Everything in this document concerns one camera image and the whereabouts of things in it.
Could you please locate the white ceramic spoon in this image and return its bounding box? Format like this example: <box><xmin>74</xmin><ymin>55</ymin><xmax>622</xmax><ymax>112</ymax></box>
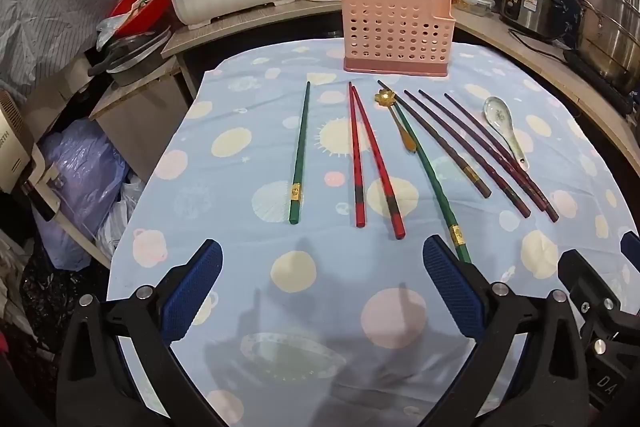
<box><xmin>482</xmin><ymin>97</ymin><xmax>531</xmax><ymax>172</ymax></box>

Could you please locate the dark red chopstick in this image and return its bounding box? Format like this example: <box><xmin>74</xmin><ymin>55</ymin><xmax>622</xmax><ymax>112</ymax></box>
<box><xmin>444</xmin><ymin>93</ymin><xmax>560</xmax><ymax>223</ymax></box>
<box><xmin>418</xmin><ymin>89</ymin><xmax>549</xmax><ymax>212</ymax></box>
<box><xmin>403</xmin><ymin>89</ymin><xmax>531</xmax><ymax>219</ymax></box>

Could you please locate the glass food container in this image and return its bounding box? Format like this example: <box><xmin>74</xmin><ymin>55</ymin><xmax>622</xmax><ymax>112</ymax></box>
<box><xmin>452</xmin><ymin>0</ymin><xmax>494</xmax><ymax>18</ymax></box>

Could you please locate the steel steamer pot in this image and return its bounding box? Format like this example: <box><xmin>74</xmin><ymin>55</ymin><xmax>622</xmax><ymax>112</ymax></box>
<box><xmin>574</xmin><ymin>0</ymin><xmax>640</xmax><ymax>94</ymax></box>

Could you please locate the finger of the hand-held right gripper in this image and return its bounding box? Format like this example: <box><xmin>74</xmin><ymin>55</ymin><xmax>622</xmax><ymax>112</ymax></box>
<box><xmin>557</xmin><ymin>250</ymin><xmax>622</xmax><ymax>324</ymax></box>
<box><xmin>620</xmin><ymin>231</ymin><xmax>640</xmax><ymax>269</ymax></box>

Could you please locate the brown chopstick with gold band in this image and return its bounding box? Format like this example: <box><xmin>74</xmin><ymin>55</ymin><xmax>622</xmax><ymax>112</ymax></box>
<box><xmin>377</xmin><ymin>80</ymin><xmax>492</xmax><ymax>200</ymax></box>

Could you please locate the blue spotted tablecloth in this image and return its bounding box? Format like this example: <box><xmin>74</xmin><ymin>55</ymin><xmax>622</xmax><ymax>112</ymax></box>
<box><xmin>106</xmin><ymin>38</ymin><xmax>637</xmax><ymax>427</ymax></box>

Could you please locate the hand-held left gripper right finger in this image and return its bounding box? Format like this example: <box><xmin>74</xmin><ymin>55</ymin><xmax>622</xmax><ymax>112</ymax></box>
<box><xmin>422</xmin><ymin>234</ymin><xmax>592</xmax><ymax>427</ymax></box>

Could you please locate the black induction cooker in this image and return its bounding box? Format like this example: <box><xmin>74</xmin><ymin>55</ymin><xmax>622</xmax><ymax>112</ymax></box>
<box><xmin>561</xmin><ymin>49</ymin><xmax>640</xmax><ymax>116</ymax></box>

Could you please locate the steel rice cooker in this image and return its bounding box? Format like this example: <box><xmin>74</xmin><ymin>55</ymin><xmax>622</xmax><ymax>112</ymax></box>
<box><xmin>499</xmin><ymin>0</ymin><xmax>569</xmax><ymax>41</ymax></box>

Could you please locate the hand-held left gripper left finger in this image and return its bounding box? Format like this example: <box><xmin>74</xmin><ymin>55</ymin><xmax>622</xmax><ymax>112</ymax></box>
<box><xmin>55</xmin><ymin>238</ymin><xmax>224</xmax><ymax>427</ymax></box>

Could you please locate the red chopstick with black band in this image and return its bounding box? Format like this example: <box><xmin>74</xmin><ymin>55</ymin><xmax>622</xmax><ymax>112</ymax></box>
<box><xmin>351</xmin><ymin>86</ymin><xmax>406</xmax><ymax>241</ymax></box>
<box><xmin>347</xmin><ymin>82</ymin><xmax>367</xmax><ymax>229</ymax></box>

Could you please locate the wooden counter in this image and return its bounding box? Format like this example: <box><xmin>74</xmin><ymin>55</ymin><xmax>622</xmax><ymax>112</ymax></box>
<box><xmin>160</xmin><ymin>0</ymin><xmax>640</xmax><ymax>190</ymax></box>

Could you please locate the black frying pan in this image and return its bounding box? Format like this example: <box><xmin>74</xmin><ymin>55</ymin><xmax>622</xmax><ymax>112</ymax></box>
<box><xmin>87</xmin><ymin>29</ymin><xmax>172</xmax><ymax>86</ymax></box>

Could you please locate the purple plastic bag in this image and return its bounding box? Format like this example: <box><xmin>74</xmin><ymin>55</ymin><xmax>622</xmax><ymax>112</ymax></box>
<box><xmin>37</xmin><ymin>119</ymin><xmax>132</xmax><ymax>271</ymax></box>

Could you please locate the green chopstick with gold band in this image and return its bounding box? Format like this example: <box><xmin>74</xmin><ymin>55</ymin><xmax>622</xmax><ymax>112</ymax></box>
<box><xmin>394</xmin><ymin>103</ymin><xmax>473</xmax><ymax>265</ymax></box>
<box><xmin>288</xmin><ymin>81</ymin><xmax>312</xmax><ymax>226</ymax></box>

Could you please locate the gold flower spoon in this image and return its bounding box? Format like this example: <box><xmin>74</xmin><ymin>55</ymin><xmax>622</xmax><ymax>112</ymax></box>
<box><xmin>375</xmin><ymin>89</ymin><xmax>418</xmax><ymax>154</ymax></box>

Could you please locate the black power cable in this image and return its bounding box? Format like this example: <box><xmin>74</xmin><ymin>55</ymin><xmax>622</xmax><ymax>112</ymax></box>
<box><xmin>507</xmin><ymin>27</ymin><xmax>567</xmax><ymax>54</ymax></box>

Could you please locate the pink perforated utensil holder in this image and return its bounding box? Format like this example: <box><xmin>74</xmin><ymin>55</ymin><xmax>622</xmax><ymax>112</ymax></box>
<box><xmin>340</xmin><ymin>0</ymin><xmax>457</xmax><ymax>78</ymax></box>

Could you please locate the red plastic basin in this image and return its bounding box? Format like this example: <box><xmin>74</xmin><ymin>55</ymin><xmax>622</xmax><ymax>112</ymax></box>
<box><xmin>109</xmin><ymin>0</ymin><xmax>174</xmax><ymax>36</ymax></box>

